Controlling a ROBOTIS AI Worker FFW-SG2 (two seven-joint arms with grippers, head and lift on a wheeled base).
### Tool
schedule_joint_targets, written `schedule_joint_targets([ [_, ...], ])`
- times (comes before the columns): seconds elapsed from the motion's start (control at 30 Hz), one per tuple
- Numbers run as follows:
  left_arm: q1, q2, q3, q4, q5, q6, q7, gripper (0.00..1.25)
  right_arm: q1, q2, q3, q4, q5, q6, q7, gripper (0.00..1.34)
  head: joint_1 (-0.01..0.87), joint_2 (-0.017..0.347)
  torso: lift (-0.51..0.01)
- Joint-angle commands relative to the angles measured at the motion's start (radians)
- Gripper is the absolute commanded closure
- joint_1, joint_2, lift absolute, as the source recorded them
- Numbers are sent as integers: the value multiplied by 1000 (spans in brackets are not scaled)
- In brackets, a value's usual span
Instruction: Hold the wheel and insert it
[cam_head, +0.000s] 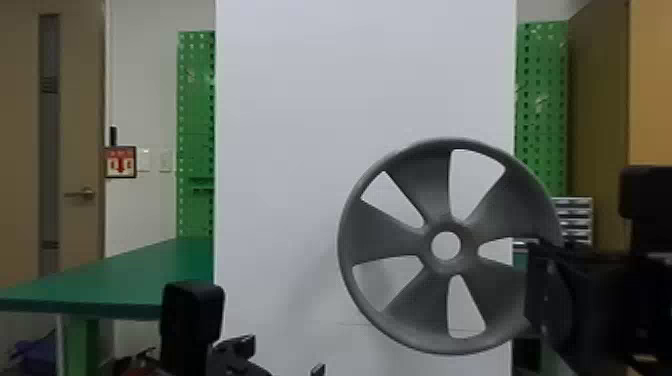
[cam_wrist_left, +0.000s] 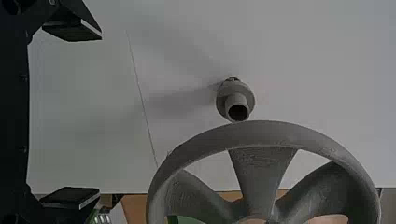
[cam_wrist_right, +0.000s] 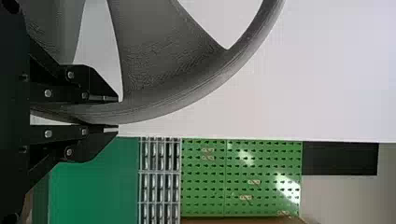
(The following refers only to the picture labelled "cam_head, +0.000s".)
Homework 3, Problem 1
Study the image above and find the grey wheel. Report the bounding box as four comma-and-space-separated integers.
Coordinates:
336, 137, 566, 356

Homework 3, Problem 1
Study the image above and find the brown cupboard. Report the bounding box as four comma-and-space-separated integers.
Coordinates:
568, 0, 672, 254

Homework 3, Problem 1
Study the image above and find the brown door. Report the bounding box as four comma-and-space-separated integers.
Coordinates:
0, 0, 107, 287

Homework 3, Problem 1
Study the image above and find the white panel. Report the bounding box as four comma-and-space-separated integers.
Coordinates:
214, 0, 519, 376

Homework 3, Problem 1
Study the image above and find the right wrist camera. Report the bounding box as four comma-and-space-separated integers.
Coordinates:
618, 165, 672, 254

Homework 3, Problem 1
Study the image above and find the white drawer cabinet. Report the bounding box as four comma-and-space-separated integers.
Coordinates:
551, 196, 595, 247

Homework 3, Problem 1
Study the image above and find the red wall sign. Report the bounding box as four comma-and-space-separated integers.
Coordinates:
102, 145, 138, 179

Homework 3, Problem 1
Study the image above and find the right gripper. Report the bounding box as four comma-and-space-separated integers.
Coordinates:
525, 241, 672, 376

